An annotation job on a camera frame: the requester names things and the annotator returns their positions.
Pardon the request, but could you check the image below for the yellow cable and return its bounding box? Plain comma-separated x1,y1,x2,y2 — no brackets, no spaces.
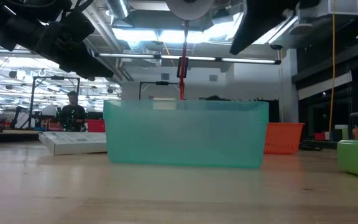
328,0,337,133

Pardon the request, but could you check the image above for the green and white background box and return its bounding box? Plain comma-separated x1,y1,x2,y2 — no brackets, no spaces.
334,124,349,141

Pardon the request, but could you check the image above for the teal translucent plastic bin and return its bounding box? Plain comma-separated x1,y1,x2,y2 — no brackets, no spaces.
103,99,270,170

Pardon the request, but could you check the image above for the black background station frame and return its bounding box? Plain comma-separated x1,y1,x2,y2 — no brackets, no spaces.
28,75,81,129

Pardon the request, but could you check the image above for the orange plastic basket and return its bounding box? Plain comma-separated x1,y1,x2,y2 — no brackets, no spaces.
263,122,305,155

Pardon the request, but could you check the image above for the white box with barcode labels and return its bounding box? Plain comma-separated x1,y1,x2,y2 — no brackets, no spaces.
39,131,108,156

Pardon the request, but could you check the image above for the red desk lamp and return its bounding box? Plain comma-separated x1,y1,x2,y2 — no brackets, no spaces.
165,0,214,101

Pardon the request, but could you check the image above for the green wall charger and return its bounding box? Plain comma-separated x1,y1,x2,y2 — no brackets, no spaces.
336,139,358,180

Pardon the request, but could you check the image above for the small black background frame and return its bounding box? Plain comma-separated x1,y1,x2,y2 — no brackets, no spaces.
139,80,180,101

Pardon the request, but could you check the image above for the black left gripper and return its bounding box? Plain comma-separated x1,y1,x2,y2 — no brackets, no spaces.
35,9,115,80

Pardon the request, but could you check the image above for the red plastic basket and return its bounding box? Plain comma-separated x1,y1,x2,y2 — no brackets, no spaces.
87,119,106,133

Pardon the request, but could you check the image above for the person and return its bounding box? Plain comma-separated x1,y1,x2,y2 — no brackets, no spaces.
58,90,87,132

